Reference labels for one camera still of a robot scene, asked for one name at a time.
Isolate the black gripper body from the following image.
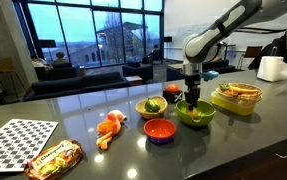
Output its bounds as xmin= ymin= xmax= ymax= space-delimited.
xmin=184 ymin=73 xmax=202 ymax=93

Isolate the green plastic bowl with spout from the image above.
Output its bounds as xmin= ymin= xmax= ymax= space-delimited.
xmin=175 ymin=98 xmax=217 ymax=128

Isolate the orange bowl with purple base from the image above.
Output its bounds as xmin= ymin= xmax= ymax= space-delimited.
xmin=143 ymin=117 xmax=177 ymax=145

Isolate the black cube with white cross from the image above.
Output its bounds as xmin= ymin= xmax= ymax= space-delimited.
xmin=162 ymin=89 xmax=184 ymax=104

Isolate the orange toy fruit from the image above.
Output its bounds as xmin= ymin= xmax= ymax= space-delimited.
xmin=165 ymin=83 xmax=181 ymax=94

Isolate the green toy vegetable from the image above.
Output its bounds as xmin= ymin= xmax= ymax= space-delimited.
xmin=218 ymin=82 xmax=231 ymax=92

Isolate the wide dark blue sofa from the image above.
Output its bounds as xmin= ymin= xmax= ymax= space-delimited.
xmin=166 ymin=59 xmax=236 ymax=82

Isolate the yellow-green plastic container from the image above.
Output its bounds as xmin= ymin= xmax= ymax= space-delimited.
xmin=210 ymin=90 xmax=262 ymax=117

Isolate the green toy fruit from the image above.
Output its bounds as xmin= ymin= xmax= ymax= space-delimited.
xmin=144 ymin=98 xmax=161 ymax=113

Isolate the round wicker basket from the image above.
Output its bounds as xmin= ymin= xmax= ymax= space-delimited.
xmin=134 ymin=95 xmax=168 ymax=120

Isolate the seated person by window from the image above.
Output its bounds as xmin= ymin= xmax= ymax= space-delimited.
xmin=151 ymin=44 xmax=162 ymax=63

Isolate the yellow toy banana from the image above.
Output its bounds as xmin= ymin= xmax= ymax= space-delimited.
xmin=228 ymin=85 xmax=261 ymax=95

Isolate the round high table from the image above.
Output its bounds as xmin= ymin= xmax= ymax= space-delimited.
xmin=219 ymin=42 xmax=236 ymax=61

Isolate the shallow wicker basket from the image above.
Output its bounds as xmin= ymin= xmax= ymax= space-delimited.
xmin=215 ymin=82 xmax=264 ymax=103

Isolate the whiteboard with writing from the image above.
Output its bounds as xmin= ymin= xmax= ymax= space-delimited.
xmin=164 ymin=14 xmax=267 ymax=51

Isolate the dark blue armchair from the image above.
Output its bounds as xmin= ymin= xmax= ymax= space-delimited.
xmin=121 ymin=60 xmax=154 ymax=83

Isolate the small wooden coffee table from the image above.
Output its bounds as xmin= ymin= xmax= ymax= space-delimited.
xmin=125 ymin=75 xmax=144 ymax=87

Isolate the brown chair on metal legs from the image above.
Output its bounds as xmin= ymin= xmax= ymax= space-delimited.
xmin=237 ymin=45 xmax=262 ymax=71

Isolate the white napkin holder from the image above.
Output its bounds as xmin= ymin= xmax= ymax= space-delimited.
xmin=256 ymin=55 xmax=287 ymax=83

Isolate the dark wood counter cabinet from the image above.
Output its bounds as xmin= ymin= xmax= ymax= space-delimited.
xmin=189 ymin=133 xmax=287 ymax=180

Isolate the orange and pink plush toy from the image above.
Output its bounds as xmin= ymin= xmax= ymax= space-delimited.
xmin=95 ymin=109 xmax=128 ymax=151

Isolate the long dark blue sofa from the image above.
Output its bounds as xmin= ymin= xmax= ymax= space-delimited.
xmin=22 ymin=71 xmax=131 ymax=102

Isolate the dark sofa with people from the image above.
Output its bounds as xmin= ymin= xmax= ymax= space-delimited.
xmin=34 ymin=62 xmax=81 ymax=82

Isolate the seated person with dark hair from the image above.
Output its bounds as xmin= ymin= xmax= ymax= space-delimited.
xmin=52 ymin=51 xmax=67 ymax=65

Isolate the orange snack bag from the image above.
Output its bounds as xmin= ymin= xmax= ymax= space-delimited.
xmin=23 ymin=139 xmax=83 ymax=180

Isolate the black standing screen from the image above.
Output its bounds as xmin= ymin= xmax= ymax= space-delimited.
xmin=37 ymin=39 xmax=57 ymax=63

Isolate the seated person in white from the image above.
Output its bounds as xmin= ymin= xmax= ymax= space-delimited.
xmin=31 ymin=54 xmax=53 ymax=72

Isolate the checkerboard calibration board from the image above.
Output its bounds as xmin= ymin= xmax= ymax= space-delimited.
xmin=0 ymin=118 xmax=59 ymax=174

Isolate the wooden bar chair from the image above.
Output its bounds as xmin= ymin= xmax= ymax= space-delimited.
xmin=0 ymin=57 xmax=27 ymax=98

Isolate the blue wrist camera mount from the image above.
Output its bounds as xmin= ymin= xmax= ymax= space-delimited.
xmin=201 ymin=70 xmax=220 ymax=82

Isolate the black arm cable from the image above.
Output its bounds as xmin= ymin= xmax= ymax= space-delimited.
xmin=234 ymin=13 xmax=287 ymax=35

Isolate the metal drawer handle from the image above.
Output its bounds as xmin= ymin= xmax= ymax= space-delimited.
xmin=275 ymin=147 xmax=287 ymax=159

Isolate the large glass window wall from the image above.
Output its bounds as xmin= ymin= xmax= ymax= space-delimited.
xmin=12 ymin=0 xmax=166 ymax=69

